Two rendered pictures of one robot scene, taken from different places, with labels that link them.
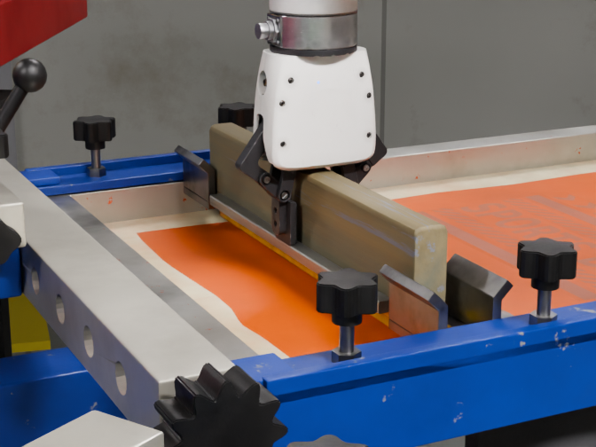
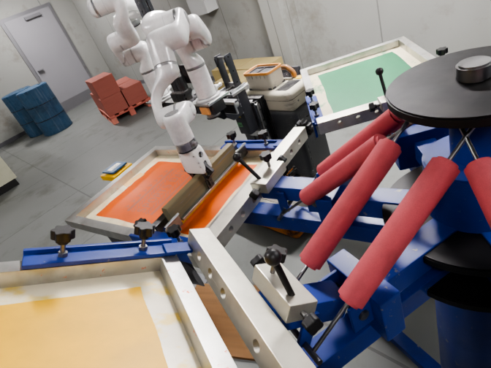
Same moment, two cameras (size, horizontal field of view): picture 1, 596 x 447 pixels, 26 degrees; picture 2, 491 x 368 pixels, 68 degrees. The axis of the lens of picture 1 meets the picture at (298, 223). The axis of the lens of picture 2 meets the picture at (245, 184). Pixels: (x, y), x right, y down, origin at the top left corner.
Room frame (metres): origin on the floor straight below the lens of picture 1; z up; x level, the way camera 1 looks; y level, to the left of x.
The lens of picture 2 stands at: (1.37, 1.14, 1.64)
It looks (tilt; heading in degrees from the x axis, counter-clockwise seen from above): 31 degrees down; 250
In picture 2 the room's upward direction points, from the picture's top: 22 degrees counter-clockwise
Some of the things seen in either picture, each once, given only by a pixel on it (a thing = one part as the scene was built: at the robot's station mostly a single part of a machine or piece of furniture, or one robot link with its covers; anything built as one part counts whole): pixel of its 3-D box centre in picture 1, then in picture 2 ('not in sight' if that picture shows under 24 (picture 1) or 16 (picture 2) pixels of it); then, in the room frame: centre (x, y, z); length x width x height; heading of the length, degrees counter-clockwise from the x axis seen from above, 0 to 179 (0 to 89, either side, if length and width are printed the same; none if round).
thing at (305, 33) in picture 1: (305, 27); (187, 143); (1.10, -0.01, 1.18); 0.09 x 0.07 x 0.03; 116
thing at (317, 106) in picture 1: (312, 98); (193, 158); (1.10, -0.01, 1.12); 0.10 x 0.08 x 0.11; 116
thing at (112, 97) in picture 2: not in sight; (115, 90); (0.48, -5.93, 0.38); 1.30 x 0.99 x 0.76; 102
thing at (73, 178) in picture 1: (169, 190); (166, 244); (1.34, 0.14, 0.98); 0.30 x 0.05 x 0.07; 116
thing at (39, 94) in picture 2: not in sight; (36, 110); (1.87, -7.36, 0.46); 1.24 x 0.76 x 0.92; 104
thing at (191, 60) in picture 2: not in sight; (190, 49); (0.78, -0.50, 1.37); 0.13 x 0.10 x 0.16; 147
